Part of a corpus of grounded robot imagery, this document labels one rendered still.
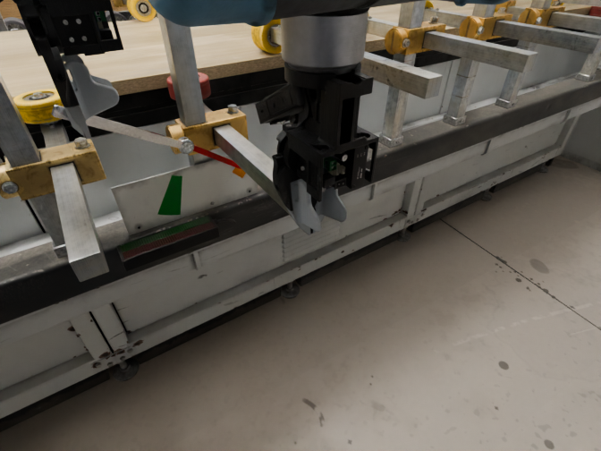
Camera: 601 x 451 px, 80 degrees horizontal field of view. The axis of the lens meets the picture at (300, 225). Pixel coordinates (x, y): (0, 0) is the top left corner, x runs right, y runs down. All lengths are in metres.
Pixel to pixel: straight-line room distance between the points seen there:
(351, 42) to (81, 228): 0.35
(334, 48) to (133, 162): 0.65
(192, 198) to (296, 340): 0.78
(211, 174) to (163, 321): 0.68
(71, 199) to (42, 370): 0.82
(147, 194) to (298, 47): 0.43
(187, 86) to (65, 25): 0.22
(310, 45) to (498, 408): 1.22
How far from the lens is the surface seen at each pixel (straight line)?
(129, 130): 0.59
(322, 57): 0.33
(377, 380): 1.29
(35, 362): 1.27
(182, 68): 0.63
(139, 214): 0.70
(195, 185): 0.70
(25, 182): 0.65
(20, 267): 0.74
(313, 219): 0.41
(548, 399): 1.46
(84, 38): 0.48
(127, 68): 0.92
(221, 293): 1.29
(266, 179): 0.51
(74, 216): 0.51
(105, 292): 0.83
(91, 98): 0.50
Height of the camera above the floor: 1.12
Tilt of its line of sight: 38 degrees down
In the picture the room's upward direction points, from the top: straight up
